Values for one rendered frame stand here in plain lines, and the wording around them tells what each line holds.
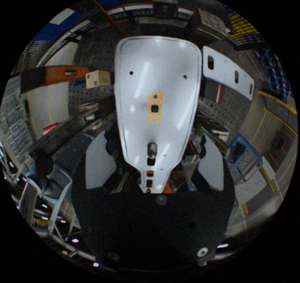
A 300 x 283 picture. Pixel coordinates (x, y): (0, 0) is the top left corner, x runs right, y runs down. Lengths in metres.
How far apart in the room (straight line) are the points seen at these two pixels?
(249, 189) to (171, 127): 8.10
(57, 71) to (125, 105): 0.18
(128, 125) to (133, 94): 0.09
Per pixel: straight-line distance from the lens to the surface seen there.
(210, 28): 0.27
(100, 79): 0.19
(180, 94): 0.23
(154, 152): 0.25
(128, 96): 0.23
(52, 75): 0.17
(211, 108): 0.67
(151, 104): 0.22
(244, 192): 8.32
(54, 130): 0.15
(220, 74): 0.30
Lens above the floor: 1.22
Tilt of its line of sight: 58 degrees down
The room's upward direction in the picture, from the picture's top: 175 degrees counter-clockwise
